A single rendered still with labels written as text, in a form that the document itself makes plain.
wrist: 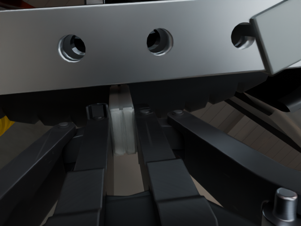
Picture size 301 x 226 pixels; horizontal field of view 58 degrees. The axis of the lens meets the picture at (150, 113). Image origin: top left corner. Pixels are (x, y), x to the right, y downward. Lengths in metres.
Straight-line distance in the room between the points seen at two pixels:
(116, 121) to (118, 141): 0.01
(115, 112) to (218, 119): 4.88
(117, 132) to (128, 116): 0.01
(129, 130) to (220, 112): 4.83
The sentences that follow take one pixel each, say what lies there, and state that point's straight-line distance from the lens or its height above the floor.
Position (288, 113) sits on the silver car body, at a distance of 0.39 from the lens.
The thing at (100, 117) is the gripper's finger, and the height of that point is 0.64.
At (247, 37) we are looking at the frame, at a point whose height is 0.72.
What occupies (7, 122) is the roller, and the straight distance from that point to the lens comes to 0.34.
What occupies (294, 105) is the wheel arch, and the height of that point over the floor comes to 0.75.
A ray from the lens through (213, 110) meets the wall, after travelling 4.92.
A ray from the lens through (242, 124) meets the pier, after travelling 5.11.
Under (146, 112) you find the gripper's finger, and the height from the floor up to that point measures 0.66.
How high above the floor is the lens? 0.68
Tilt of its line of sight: 9 degrees down
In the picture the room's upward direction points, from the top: 41 degrees clockwise
